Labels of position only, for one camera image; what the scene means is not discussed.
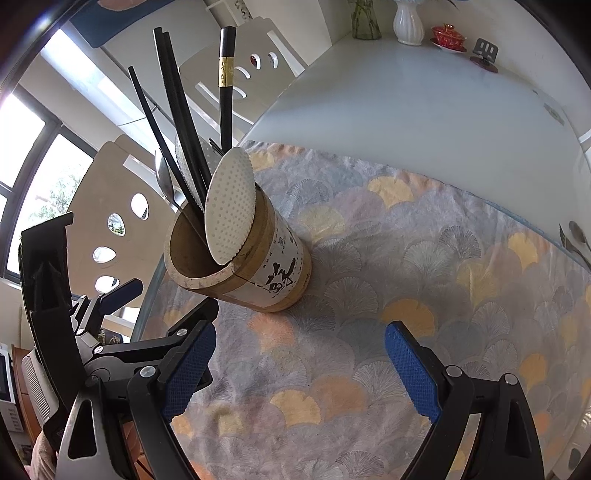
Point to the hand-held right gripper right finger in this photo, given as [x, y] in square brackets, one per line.
[411, 369]

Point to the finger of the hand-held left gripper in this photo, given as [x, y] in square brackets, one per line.
[196, 316]
[122, 293]

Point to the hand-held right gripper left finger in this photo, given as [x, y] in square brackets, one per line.
[184, 378]

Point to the bamboo utensil holder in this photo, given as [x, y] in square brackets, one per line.
[272, 258]

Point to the white dotted rice paddle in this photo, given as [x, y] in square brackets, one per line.
[228, 207]

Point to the person's left hand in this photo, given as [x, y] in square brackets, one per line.
[44, 461]

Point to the ginkgo leaf patterned table mat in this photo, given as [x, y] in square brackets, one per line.
[369, 277]

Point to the white microwave oven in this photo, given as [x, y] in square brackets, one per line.
[9, 387]

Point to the white chair with oval cutouts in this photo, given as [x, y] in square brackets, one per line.
[92, 184]
[258, 41]

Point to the black framed window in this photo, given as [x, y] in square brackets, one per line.
[27, 152]

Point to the metal fork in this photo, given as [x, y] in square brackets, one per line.
[570, 247]

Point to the black phone stand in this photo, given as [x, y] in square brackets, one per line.
[485, 48]

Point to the red lidded tea cup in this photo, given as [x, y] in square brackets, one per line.
[445, 36]

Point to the glass vase with plants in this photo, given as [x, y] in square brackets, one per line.
[364, 23]

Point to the white ribbed vase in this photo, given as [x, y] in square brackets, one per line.
[408, 25]

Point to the blue wall picture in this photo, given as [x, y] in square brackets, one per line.
[138, 18]

